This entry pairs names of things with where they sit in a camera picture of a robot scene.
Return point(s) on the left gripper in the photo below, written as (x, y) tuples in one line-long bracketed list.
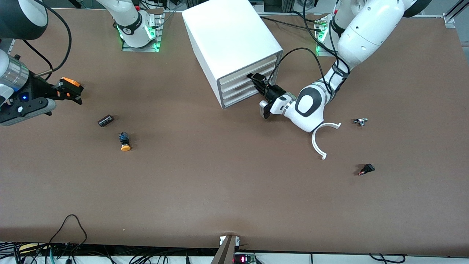
[(274, 92)]

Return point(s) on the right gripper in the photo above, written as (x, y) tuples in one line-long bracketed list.
[(37, 89)]

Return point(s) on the orange box with black base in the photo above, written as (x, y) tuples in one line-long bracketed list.
[(70, 81)]

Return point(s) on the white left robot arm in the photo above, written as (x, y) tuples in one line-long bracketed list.
[(370, 29)]

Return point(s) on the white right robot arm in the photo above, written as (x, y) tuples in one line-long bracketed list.
[(130, 14)]

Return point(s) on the small black cylinder component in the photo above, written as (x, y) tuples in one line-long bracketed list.
[(105, 120)]

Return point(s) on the small silver metal fitting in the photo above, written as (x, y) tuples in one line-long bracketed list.
[(361, 121)]

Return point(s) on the small device with red display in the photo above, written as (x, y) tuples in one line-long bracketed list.
[(243, 259)]

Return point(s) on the aluminium frame profile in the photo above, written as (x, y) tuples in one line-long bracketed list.
[(449, 20), (12, 46)]

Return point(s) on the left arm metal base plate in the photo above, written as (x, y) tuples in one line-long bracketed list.
[(324, 51)]

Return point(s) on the yellow push button switch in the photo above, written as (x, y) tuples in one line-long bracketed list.
[(125, 142)]

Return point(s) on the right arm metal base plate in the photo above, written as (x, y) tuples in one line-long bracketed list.
[(143, 48)]

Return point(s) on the black switch with red tip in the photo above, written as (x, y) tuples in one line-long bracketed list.
[(366, 169)]

